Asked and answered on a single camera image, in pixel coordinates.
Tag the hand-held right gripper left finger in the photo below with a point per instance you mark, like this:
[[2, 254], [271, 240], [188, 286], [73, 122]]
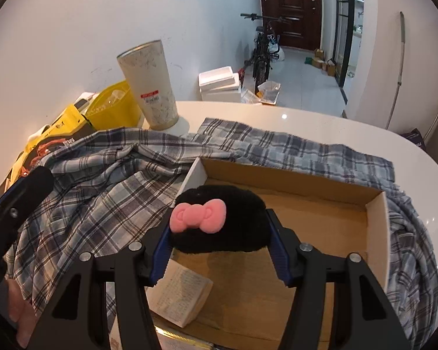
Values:
[[160, 259]]

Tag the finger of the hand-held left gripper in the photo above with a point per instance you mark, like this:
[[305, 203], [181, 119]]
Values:
[[25, 189]]

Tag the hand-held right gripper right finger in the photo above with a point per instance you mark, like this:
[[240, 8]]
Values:
[[280, 259]]

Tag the shallow cardboard box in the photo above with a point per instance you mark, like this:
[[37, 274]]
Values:
[[314, 233]]

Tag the black plush with pink bow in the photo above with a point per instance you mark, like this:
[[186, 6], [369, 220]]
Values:
[[237, 204]]

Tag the person's left hand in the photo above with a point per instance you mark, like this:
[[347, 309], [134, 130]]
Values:
[[23, 310]]

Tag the black orange snack packet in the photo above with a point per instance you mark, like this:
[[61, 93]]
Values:
[[43, 153]]

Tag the white printed small box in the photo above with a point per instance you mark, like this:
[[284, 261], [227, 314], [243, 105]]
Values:
[[182, 295]]

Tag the yellow black snack packet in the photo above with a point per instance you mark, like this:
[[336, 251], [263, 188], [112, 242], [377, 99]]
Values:
[[64, 122]]

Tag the blue grey plaid cloth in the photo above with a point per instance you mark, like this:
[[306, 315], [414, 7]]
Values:
[[106, 189]]

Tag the yellow plastic bag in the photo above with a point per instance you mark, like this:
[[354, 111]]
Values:
[[113, 113]]

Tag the white round coaster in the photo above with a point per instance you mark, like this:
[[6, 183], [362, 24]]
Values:
[[183, 125]]

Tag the cream patterned tumbler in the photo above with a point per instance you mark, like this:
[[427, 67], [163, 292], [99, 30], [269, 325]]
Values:
[[149, 80]]

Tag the open box with plastic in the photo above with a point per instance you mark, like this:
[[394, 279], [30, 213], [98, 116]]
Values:
[[269, 93]]

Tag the large white foam box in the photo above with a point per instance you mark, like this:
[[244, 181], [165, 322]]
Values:
[[222, 94]]

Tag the dark printed box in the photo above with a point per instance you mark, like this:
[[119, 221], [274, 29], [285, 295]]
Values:
[[413, 137]]

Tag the small cardboard box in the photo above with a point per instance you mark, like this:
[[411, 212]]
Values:
[[319, 53], [330, 69], [318, 62]]

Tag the black bicycle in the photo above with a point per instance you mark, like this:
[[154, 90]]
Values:
[[261, 62]]

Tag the white plastic bag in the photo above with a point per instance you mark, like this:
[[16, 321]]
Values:
[[279, 54]]

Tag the black framed glass partition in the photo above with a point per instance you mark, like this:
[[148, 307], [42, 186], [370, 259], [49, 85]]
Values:
[[343, 29]]

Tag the long thin curved stick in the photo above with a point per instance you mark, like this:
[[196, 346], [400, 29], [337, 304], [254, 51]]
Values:
[[402, 43]]

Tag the dark brown door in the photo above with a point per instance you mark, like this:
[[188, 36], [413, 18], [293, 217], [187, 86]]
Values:
[[295, 7]]

